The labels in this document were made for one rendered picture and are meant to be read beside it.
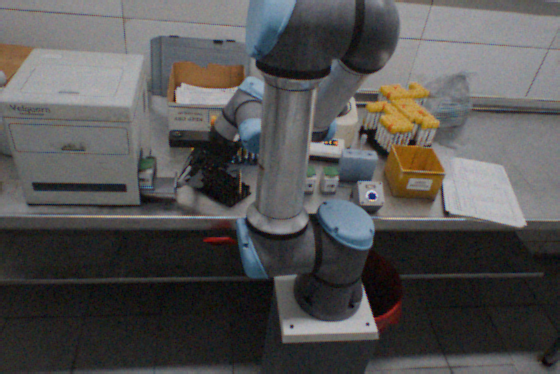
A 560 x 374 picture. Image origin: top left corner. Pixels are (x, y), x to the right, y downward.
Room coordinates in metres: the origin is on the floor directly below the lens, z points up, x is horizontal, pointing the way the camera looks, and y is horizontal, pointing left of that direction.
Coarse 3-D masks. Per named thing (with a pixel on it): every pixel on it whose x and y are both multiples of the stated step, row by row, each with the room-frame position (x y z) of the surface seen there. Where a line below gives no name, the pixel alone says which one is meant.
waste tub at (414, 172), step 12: (396, 156) 1.16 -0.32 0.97; (408, 156) 1.23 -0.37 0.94; (420, 156) 1.23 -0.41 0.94; (432, 156) 1.21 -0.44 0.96; (396, 168) 1.13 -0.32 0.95; (408, 168) 1.23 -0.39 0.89; (420, 168) 1.23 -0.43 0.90; (432, 168) 1.19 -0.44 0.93; (396, 180) 1.11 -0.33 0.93; (408, 180) 1.09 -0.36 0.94; (420, 180) 1.10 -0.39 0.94; (432, 180) 1.10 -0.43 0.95; (396, 192) 1.09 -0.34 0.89; (408, 192) 1.10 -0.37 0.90; (420, 192) 1.10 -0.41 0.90; (432, 192) 1.11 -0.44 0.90
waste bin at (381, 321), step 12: (372, 252) 1.30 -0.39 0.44; (372, 264) 1.27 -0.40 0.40; (384, 264) 1.25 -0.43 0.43; (372, 276) 1.26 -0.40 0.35; (384, 276) 1.22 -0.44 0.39; (396, 276) 1.19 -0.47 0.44; (372, 288) 1.22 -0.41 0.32; (384, 288) 1.19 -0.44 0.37; (396, 288) 1.14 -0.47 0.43; (372, 300) 1.20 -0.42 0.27; (384, 300) 1.13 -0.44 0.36; (396, 300) 1.09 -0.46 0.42; (372, 312) 1.18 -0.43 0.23; (384, 312) 1.07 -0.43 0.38; (396, 312) 1.06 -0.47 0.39; (384, 324) 1.01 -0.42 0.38
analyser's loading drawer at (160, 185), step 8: (176, 176) 0.97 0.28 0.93; (152, 184) 0.92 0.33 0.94; (160, 184) 0.95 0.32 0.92; (168, 184) 0.95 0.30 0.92; (176, 184) 0.94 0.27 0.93; (144, 192) 0.91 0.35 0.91; (152, 192) 0.91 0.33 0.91; (160, 192) 0.92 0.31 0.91; (168, 192) 0.92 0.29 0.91; (176, 192) 0.93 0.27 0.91
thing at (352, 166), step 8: (344, 152) 1.14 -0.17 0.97; (352, 152) 1.14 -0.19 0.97; (368, 152) 1.16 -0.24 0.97; (344, 160) 1.12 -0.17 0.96; (352, 160) 1.12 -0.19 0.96; (360, 160) 1.12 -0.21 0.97; (368, 160) 1.13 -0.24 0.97; (376, 160) 1.13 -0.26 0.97; (344, 168) 1.12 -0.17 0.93; (352, 168) 1.12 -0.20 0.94; (360, 168) 1.12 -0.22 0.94; (368, 168) 1.13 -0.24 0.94; (344, 176) 1.12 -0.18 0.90; (352, 176) 1.12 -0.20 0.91; (360, 176) 1.12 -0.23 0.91; (368, 176) 1.13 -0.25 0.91; (344, 184) 1.11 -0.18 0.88; (352, 184) 1.11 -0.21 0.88
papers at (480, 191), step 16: (464, 160) 1.33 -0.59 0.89; (464, 176) 1.23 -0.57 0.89; (480, 176) 1.25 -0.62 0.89; (496, 176) 1.26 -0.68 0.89; (448, 192) 1.14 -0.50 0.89; (464, 192) 1.15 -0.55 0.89; (480, 192) 1.16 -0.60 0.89; (496, 192) 1.17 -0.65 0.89; (512, 192) 1.18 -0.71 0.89; (448, 208) 1.06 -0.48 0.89; (464, 208) 1.07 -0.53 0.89; (480, 208) 1.08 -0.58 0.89; (496, 208) 1.09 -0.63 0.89; (512, 208) 1.10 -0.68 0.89; (496, 224) 1.04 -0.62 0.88; (512, 224) 1.03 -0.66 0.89
